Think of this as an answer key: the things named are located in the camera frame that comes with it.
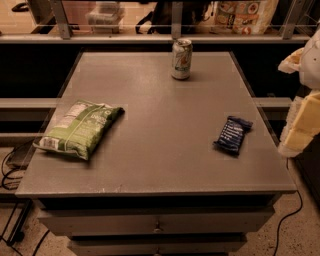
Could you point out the metal railing shelf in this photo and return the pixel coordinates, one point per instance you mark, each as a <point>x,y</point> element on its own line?
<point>64,21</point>

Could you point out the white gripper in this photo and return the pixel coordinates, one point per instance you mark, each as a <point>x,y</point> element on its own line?
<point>310,66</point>

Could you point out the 7up soda can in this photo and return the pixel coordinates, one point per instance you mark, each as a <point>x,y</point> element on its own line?
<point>181,59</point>

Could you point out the green chip bag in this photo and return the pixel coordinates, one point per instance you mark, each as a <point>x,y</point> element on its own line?
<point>80,130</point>

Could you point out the grey drawer cabinet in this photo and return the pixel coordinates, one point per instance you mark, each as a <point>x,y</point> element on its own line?
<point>156,185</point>

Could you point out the colourful snack bag on shelf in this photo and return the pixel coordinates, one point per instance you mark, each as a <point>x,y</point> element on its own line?
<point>251,17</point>

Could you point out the dark blue snack packet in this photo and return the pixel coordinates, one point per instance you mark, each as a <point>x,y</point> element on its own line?
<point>232,135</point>

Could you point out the clear plastic container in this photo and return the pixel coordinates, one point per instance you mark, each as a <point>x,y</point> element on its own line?
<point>105,17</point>

